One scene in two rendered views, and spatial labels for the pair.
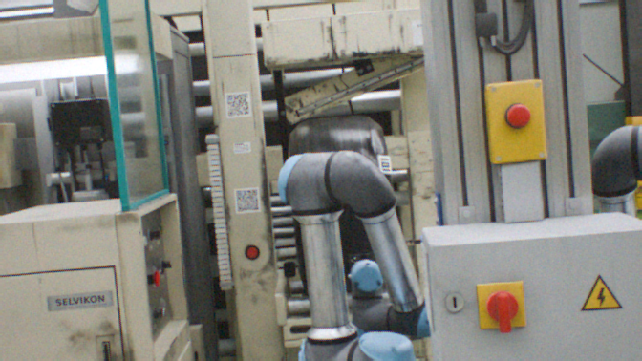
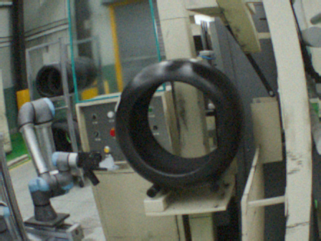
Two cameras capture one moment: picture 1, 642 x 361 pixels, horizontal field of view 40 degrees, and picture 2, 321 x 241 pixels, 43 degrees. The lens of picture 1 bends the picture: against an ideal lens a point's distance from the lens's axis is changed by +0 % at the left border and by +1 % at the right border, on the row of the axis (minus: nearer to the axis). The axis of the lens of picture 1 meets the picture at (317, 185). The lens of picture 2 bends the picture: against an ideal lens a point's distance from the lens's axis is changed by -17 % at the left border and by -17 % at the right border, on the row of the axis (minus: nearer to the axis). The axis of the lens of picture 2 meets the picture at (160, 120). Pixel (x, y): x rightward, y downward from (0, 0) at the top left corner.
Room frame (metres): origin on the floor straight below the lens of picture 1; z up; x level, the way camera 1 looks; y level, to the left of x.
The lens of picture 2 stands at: (3.21, -2.09, 1.49)
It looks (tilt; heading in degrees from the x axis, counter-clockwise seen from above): 8 degrees down; 106
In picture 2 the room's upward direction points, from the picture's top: 9 degrees counter-clockwise
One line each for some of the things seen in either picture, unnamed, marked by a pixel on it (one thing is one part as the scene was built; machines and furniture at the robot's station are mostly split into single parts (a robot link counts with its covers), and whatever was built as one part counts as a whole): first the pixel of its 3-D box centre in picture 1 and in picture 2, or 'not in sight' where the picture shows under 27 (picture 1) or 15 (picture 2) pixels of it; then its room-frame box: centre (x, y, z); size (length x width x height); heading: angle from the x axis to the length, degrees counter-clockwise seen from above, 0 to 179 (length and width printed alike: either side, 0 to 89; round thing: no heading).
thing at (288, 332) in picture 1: (343, 322); (163, 194); (2.57, -0.04, 0.84); 0.36 x 0.09 x 0.06; 90
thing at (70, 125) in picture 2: not in sight; (69, 107); (0.34, 3.54, 0.96); 1.36 x 0.71 x 1.92; 86
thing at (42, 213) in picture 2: not in sight; (44, 209); (1.88, -0.12, 0.77); 0.15 x 0.15 x 0.10
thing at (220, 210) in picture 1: (221, 211); not in sight; (2.66, 0.30, 1.19); 0.05 x 0.04 x 0.48; 0
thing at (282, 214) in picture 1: (271, 236); (268, 128); (3.09, 0.18, 1.05); 0.20 x 0.15 x 0.30; 90
